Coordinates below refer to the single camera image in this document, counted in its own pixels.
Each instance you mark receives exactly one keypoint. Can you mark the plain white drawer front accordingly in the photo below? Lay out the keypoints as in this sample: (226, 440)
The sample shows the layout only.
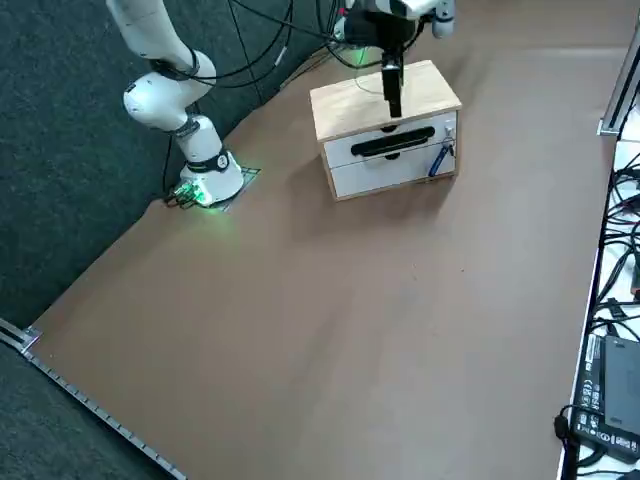
(370, 177)

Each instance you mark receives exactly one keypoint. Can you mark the black power adapter with labels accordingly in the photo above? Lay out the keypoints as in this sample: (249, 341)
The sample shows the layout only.
(592, 370)

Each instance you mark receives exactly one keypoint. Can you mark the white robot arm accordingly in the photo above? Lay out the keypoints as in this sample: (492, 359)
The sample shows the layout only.
(340, 27)
(200, 145)

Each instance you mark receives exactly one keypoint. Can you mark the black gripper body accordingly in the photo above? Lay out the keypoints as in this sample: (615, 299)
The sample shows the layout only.
(375, 25)

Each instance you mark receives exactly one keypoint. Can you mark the metal table edge rail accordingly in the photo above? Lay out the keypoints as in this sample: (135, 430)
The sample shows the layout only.
(75, 391)

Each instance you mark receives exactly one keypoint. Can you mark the key with blue tag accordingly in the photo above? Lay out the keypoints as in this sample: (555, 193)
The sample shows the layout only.
(437, 162)

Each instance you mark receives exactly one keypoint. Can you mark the flat black box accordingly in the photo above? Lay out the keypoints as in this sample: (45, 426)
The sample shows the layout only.
(625, 390)

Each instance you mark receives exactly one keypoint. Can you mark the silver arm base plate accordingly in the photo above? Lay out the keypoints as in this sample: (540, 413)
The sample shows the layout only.
(250, 175)

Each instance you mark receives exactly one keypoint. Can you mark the small silver hook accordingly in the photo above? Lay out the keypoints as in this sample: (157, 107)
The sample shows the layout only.
(448, 130)

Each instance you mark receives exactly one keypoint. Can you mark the aluminium profile bar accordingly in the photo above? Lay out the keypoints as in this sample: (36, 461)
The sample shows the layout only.
(617, 100)

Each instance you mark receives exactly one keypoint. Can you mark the wooden drawer box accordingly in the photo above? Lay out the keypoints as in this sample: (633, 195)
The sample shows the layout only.
(350, 100)

